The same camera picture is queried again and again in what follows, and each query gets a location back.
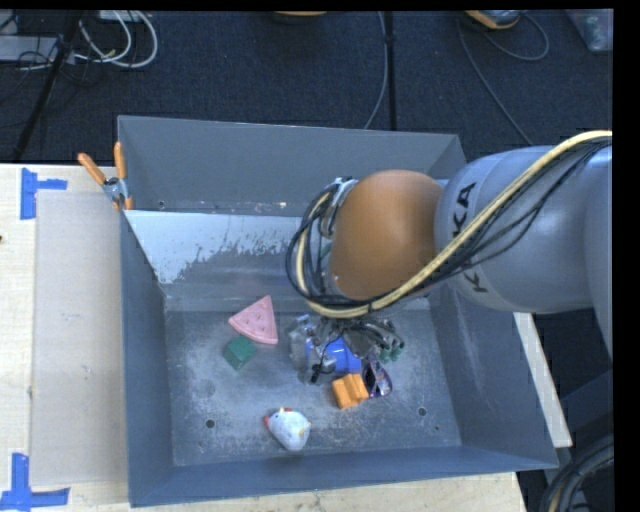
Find dark green block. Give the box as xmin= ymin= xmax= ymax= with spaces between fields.
xmin=222 ymin=335 xmax=258 ymax=372

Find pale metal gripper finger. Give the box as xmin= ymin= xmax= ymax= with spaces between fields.
xmin=287 ymin=314 xmax=318 ymax=370
xmin=298 ymin=351 xmax=324 ymax=386

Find white toy chicken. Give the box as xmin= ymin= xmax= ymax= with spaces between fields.
xmin=263 ymin=406 xmax=312 ymax=453

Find orange ridged toy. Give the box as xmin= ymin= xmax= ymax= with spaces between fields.
xmin=330 ymin=372 xmax=371 ymax=411

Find pink toy watermelon slice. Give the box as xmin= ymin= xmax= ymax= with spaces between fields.
xmin=227 ymin=294 xmax=280 ymax=346

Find black cylinder on white bracket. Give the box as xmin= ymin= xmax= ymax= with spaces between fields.
xmin=310 ymin=353 xmax=339 ymax=385

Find grey metal bin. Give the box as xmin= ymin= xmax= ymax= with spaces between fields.
xmin=115 ymin=114 xmax=560 ymax=509

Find pale wood flat board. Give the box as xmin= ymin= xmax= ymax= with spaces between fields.
xmin=28 ymin=191 xmax=130 ymax=489

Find purple sunglasses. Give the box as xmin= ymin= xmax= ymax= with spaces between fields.
xmin=361 ymin=359 xmax=394 ymax=399

